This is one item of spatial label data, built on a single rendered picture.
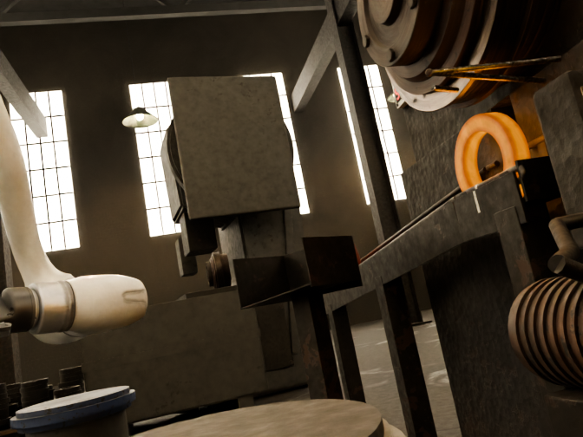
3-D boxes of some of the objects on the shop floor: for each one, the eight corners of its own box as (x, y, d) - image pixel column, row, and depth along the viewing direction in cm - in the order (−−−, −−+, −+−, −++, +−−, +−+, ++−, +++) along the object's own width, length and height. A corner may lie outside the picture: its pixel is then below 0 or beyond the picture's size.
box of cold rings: (248, 394, 383) (231, 290, 397) (273, 409, 305) (251, 279, 319) (104, 429, 352) (90, 315, 366) (91, 455, 274) (75, 309, 288)
